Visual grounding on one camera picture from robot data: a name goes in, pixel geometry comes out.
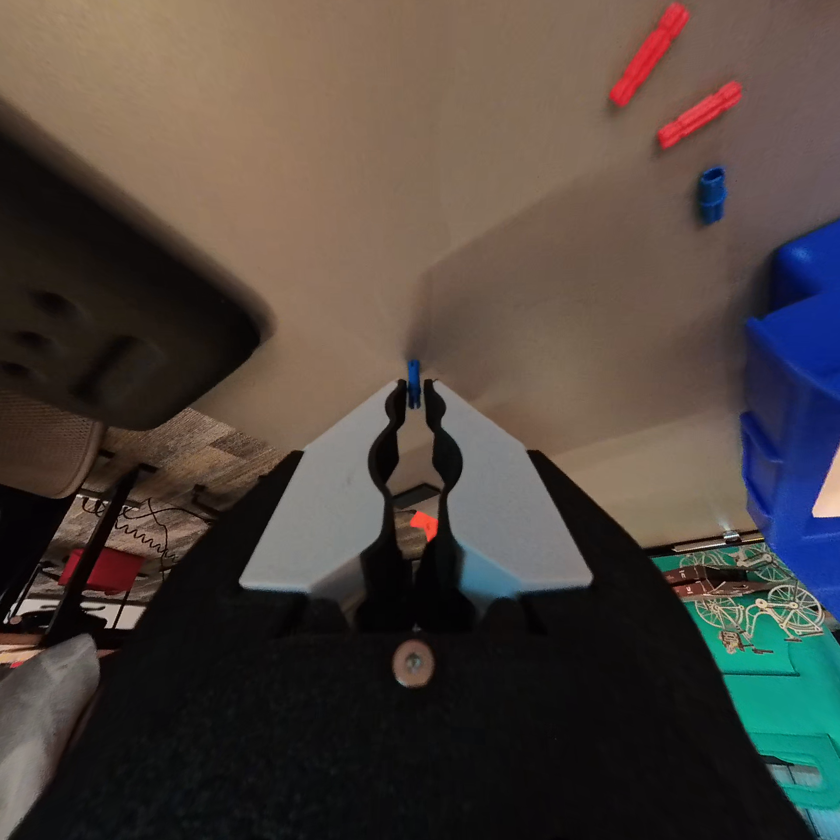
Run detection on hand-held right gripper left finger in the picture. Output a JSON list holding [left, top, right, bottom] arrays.
[[239, 379, 408, 599]]

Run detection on black mat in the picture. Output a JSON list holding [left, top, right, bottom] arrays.
[[0, 98, 277, 431]]

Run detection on dark red box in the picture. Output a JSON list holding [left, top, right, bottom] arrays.
[[663, 567, 749, 601]]

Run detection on teal bag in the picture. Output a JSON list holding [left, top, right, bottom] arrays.
[[650, 545, 840, 815]]

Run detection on red floor box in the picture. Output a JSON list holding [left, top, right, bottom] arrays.
[[59, 548, 145, 595]]

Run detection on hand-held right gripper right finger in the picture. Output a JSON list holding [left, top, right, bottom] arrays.
[[423, 379, 595, 602]]

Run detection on blue plastic bin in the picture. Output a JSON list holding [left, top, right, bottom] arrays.
[[740, 220, 840, 621]]

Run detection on scattered lego pins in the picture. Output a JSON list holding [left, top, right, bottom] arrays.
[[609, 2, 744, 226]]

